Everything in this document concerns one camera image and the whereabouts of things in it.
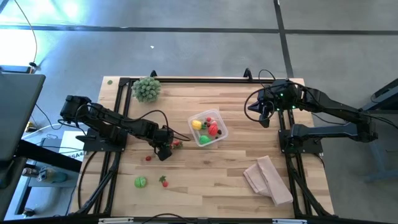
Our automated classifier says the dark grey monitor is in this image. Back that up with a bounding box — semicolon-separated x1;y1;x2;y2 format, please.
0;71;47;162

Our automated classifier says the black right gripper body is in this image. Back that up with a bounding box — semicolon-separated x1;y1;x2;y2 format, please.
263;82;289;112

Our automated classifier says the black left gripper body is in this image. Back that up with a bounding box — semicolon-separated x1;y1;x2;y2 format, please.
149;124;175;147

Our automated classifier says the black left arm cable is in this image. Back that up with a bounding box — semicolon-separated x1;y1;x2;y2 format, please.
123;108;192;143

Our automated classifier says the folded pink cloth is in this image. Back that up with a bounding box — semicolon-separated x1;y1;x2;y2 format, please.
243;155;294;207

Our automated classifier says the artificial green potted plant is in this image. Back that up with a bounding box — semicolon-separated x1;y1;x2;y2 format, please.
131;77;162;103

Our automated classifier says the black aluminium table frame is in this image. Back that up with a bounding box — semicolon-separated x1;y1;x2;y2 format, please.
74;77;333;218

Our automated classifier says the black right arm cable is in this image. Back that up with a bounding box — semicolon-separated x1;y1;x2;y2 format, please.
244;68;277;123

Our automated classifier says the clear plastic tupperware container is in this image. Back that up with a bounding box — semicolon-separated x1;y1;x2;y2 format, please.
187;108;229;147

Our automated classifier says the thin yellow cable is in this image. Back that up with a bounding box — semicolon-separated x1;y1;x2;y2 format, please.
14;0;38;67

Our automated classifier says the white paper label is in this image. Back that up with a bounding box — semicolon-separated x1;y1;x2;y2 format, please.
58;130;86;162

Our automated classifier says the yellow toy pineapple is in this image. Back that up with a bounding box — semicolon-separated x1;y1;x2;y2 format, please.
192;119;208;131

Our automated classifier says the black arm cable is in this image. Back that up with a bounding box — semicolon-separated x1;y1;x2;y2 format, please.
123;108;192;143
244;68;277;123

